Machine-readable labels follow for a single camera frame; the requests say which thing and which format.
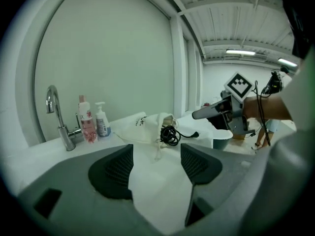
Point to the black hair dryer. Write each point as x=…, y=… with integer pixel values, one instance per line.
x=169, y=135

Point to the white vanity cabinet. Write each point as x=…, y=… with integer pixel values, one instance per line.
x=49, y=154

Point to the black star print shirt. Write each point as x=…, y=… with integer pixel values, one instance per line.
x=300, y=28

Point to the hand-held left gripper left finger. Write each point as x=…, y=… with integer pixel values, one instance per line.
x=73, y=181

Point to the person's right forearm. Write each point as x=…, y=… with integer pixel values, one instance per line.
x=270, y=107

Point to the white and green bathtub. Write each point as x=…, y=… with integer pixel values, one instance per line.
x=221, y=140

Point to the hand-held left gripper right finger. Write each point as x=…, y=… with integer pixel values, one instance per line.
x=216, y=188

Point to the chrome faucet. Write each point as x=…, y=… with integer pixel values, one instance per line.
x=62, y=129

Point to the ceiling tube light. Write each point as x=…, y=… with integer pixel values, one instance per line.
x=287, y=62
x=240, y=52

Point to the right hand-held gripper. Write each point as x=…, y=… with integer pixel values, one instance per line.
x=238, y=85

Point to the pink floral bottle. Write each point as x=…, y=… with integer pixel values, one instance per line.
x=87, y=124

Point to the white canvas bag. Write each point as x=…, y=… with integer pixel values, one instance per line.
x=142, y=129

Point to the white pump bottle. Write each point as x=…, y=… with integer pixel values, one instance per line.
x=102, y=124

